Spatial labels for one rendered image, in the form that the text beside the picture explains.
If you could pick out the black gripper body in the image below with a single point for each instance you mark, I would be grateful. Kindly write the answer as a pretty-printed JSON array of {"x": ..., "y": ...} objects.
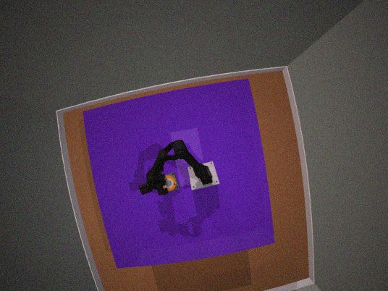
[{"x": 162, "y": 191}]

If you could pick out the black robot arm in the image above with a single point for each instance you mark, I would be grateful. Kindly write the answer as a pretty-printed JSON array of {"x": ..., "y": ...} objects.
[{"x": 180, "y": 152}]

